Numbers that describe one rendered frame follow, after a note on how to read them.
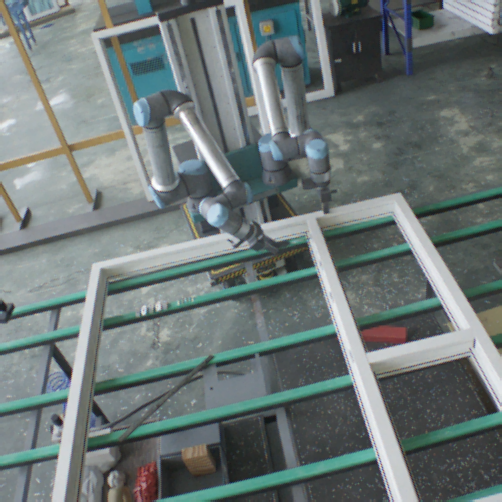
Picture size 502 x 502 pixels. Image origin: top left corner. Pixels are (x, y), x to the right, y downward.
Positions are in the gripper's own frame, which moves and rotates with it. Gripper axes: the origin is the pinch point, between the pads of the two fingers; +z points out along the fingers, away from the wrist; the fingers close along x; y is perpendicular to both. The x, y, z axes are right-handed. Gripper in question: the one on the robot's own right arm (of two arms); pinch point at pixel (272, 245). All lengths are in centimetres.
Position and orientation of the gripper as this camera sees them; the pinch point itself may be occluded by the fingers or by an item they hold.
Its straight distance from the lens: 227.6
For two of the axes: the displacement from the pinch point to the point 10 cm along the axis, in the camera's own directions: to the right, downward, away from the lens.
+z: 7.1, 4.0, 5.8
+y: 6.8, -5.8, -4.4
